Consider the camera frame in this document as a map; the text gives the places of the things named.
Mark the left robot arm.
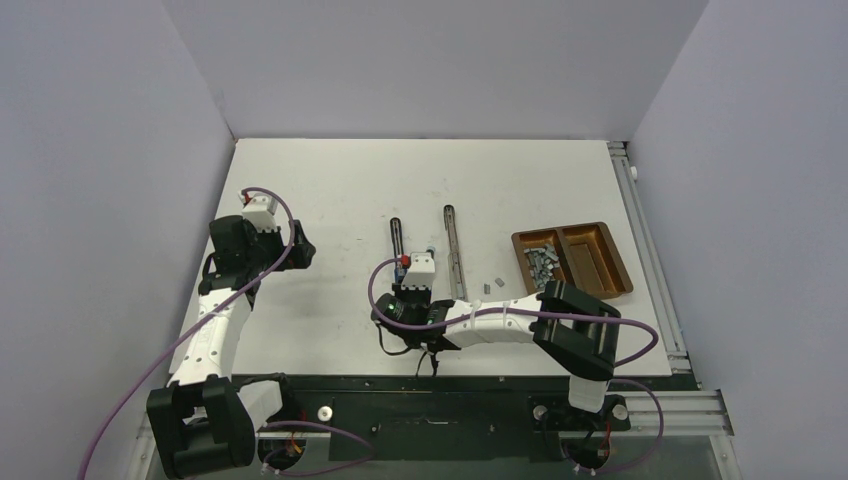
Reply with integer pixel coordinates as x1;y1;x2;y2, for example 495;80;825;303
146;214;316;479

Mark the aluminium frame rail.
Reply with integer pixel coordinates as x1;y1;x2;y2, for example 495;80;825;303
135;140;737;441

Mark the blue stapler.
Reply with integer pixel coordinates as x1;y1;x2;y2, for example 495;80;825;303
389;217;405;283

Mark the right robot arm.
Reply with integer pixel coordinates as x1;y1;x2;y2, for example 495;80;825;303
369;281;621;428

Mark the silver black stapler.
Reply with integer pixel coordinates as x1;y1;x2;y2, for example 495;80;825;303
443;204;468;301

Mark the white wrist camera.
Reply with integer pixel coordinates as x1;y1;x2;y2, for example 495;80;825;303
400;251;436;291
241;195;280;234

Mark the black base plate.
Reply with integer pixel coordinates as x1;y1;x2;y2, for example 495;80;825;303
213;373;694;469

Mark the pile of grey staples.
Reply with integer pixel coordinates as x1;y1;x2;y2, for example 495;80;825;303
523;243;561;291

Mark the brown plastic divided tray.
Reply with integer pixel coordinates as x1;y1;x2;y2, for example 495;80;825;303
511;222;634;300

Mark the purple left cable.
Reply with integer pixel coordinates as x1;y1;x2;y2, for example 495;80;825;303
76;186;379;480

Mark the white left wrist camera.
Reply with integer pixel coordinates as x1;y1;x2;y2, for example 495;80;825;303
241;195;280;234

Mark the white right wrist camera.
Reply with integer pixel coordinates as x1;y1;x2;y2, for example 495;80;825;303
400;251;436;291

